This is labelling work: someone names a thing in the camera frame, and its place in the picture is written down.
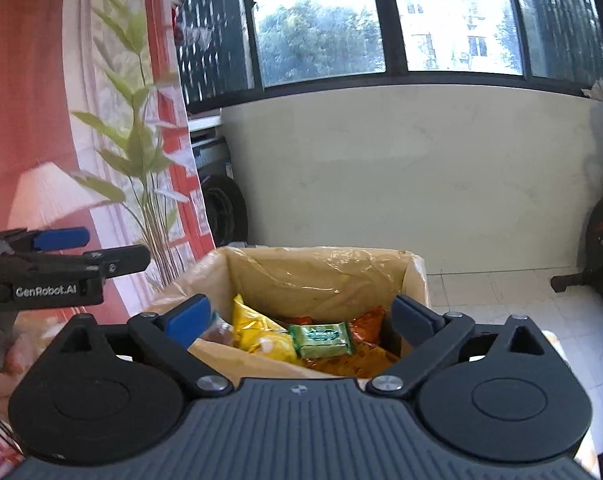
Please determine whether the black framed window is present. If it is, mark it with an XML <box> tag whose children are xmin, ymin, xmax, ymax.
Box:
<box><xmin>169</xmin><ymin>0</ymin><xmax>603</xmax><ymax>116</ymax></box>

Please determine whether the brown paper bag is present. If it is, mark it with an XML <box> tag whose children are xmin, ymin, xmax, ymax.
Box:
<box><xmin>142</xmin><ymin>245</ymin><xmax>429</xmax><ymax>378</ymax></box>

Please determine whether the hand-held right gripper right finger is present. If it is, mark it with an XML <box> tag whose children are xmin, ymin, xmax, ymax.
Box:
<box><xmin>366</xmin><ymin>295</ymin><xmax>549</xmax><ymax>396</ymax></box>

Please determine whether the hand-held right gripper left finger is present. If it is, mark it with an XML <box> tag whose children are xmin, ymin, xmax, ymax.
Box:
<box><xmin>56</xmin><ymin>295</ymin><xmax>235</xmax><ymax>397</ymax></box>

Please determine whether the printed backdrop curtain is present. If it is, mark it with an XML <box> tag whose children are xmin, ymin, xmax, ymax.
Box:
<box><xmin>0</xmin><ymin>0</ymin><xmax>217</xmax><ymax>321</ymax></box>

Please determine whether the yellow chip bag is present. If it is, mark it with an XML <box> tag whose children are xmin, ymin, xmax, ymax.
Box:
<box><xmin>230</xmin><ymin>294</ymin><xmax>302</xmax><ymax>363</ymax></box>

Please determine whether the person's left hand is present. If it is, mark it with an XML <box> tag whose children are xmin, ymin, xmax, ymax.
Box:
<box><xmin>0</xmin><ymin>332</ymin><xmax>35</xmax><ymax>413</ymax></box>

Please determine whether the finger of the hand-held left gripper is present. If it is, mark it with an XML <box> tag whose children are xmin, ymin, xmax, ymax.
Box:
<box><xmin>12</xmin><ymin>226</ymin><xmax>91</xmax><ymax>253</ymax></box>
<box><xmin>82</xmin><ymin>245</ymin><xmax>152</xmax><ymax>278</ymax></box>

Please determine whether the orange snack packet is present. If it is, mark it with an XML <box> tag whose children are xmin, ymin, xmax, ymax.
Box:
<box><xmin>306</xmin><ymin>305</ymin><xmax>401</xmax><ymax>378</ymax></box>

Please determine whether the green pastry packet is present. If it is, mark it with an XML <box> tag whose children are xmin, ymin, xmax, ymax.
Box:
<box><xmin>288</xmin><ymin>322</ymin><xmax>355</xmax><ymax>359</ymax></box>

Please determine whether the checkered floral tablecloth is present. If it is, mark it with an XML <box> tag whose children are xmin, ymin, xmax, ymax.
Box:
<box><xmin>0</xmin><ymin>310</ymin><xmax>603</xmax><ymax>480</ymax></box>

